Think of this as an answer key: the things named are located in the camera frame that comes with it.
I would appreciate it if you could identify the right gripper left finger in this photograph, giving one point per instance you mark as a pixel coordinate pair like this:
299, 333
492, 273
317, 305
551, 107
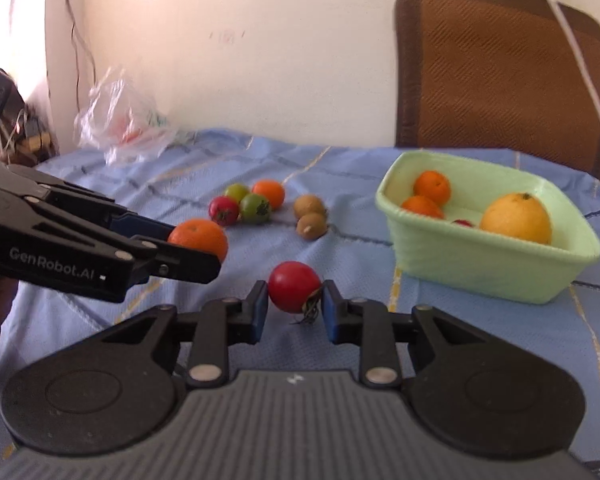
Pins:
120, 386

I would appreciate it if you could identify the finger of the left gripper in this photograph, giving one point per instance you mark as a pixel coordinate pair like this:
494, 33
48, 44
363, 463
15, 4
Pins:
126, 225
164, 260

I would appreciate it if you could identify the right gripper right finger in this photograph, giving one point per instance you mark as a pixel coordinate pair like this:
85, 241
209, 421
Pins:
469, 389

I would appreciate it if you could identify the large yellow orange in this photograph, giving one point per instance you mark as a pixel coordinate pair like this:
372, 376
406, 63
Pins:
518, 215

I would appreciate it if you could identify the small red tomato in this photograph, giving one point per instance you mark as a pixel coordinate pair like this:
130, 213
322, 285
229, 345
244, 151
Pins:
224, 211

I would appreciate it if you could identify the dark green tomato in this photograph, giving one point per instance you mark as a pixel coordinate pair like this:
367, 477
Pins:
255, 208

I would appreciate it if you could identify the clear plastic bag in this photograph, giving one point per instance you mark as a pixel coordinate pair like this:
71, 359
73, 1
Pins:
123, 124

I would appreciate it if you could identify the small orange mandarin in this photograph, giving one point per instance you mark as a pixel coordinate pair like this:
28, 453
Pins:
272, 190

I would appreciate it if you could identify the blue checked tablecloth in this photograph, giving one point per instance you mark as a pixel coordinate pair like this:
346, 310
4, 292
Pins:
355, 252

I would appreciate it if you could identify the brown kiwi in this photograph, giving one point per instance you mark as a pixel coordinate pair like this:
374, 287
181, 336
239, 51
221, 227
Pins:
312, 226
309, 204

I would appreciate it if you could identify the red tomato in basket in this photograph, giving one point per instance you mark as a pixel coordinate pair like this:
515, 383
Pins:
463, 222

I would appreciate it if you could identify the light green plastic basket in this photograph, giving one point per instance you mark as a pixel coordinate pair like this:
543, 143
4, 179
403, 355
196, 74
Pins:
494, 265

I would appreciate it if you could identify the brown woven seat cushion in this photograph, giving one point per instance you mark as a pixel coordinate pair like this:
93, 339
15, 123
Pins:
492, 74

